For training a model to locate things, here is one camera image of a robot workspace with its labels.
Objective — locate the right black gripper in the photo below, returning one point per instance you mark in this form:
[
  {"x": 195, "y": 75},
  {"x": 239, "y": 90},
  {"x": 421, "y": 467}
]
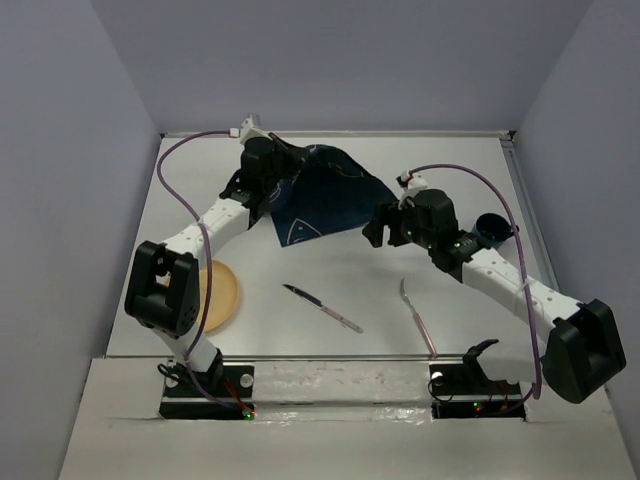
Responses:
[{"x": 386, "y": 214}]

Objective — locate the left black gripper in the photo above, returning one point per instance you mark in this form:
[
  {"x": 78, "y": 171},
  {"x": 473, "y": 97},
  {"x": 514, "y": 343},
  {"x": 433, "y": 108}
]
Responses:
[{"x": 292, "y": 155}]

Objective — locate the dark blue cloth placemat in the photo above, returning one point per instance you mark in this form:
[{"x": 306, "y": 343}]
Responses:
[{"x": 332, "y": 193}]

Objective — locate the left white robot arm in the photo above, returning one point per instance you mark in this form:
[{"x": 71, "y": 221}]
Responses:
[{"x": 170, "y": 283}]

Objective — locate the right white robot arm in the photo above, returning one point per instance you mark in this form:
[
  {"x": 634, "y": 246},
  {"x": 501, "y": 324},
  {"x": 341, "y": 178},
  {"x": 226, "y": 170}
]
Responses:
[{"x": 576, "y": 346}]

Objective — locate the dark blue cup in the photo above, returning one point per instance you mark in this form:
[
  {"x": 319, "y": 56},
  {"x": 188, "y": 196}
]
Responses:
[{"x": 493, "y": 229}]

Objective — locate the yellow plate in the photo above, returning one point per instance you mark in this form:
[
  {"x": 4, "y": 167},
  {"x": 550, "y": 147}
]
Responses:
[{"x": 224, "y": 297}]

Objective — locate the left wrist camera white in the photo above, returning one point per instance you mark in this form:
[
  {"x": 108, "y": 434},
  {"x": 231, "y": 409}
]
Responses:
[{"x": 249, "y": 128}]

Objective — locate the knife with pink handle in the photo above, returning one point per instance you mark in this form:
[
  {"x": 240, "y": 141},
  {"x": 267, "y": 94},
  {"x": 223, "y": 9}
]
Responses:
[{"x": 317, "y": 303}]

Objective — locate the fork with pink handle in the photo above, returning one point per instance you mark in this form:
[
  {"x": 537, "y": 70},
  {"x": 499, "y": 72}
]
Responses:
[{"x": 417, "y": 320}]

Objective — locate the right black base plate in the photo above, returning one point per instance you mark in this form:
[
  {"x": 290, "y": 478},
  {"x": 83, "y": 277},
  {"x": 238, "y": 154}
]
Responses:
[{"x": 457, "y": 393}]

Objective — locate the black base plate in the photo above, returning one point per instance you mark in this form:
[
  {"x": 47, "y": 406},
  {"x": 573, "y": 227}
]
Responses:
[
  {"x": 457, "y": 393},
  {"x": 229, "y": 399}
]

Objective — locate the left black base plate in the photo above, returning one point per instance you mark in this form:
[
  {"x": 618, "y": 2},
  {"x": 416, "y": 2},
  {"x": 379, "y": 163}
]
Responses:
[{"x": 229, "y": 399}]

